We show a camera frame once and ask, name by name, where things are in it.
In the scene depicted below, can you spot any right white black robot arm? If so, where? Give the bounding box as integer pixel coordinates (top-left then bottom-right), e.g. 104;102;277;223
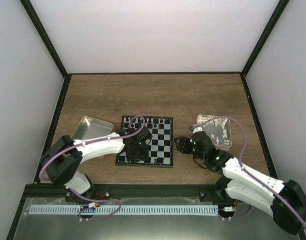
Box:
174;132;306;235

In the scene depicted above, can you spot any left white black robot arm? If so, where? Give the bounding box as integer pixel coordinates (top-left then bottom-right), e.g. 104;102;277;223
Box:
39;129;152;202

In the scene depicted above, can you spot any black and silver chessboard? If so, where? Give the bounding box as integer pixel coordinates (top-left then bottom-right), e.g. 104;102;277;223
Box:
115;116;173;168

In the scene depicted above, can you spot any pink tin box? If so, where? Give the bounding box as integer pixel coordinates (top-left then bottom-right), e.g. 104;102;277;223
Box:
196;114;232;151

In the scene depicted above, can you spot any yellow tin box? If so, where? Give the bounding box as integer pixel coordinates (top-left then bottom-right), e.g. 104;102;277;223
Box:
71;116;114;140

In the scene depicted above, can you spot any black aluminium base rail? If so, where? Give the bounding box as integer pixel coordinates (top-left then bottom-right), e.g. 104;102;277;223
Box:
23;183;232;202

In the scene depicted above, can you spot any light blue cable duct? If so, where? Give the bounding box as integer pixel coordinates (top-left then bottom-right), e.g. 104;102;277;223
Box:
28;204;218;216

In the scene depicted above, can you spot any black frame post right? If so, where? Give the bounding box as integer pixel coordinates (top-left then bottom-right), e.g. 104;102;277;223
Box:
241;0;289;77

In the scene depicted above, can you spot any black frame post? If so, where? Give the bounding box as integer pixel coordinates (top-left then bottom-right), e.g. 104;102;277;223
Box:
20;0;68;79
241;0;289;77

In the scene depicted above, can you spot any black frame post left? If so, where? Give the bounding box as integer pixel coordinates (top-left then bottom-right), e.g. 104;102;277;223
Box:
20;0;68;79

